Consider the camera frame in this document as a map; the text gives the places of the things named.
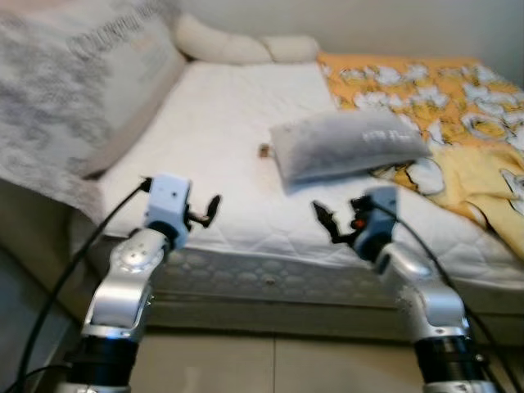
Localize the yellow cartoon egg blanket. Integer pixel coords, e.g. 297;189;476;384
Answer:
318;53;524;259

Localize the white quilted mattress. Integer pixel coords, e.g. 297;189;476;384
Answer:
97;59;524;291

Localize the grey fabric bed base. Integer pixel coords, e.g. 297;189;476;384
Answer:
0;176;524;341

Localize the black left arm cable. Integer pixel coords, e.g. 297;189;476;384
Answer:
4;176;156;393

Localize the beige bolster cushion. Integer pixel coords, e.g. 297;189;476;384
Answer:
174;12;322;66

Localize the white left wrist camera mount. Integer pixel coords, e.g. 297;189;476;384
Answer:
146;174;193;238

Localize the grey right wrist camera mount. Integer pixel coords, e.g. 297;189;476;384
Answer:
354;187;400;263

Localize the grey Little Bear pillow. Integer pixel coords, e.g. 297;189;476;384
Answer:
269;111;432;195

